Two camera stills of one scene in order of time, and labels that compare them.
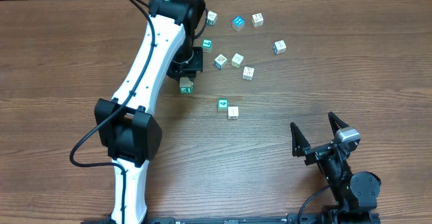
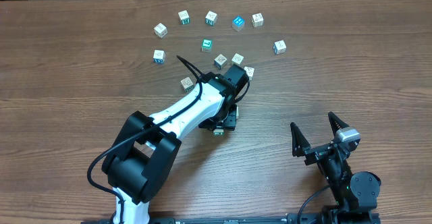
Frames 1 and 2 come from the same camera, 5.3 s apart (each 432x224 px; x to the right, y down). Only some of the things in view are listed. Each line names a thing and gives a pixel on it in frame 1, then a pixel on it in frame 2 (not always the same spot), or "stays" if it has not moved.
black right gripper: [321, 150] stays
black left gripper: [184, 72] → [222, 125]
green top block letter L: [206, 45] stays
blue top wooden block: [238, 23] stays
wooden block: [185, 86] → [217, 131]
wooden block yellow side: [248, 73] stays
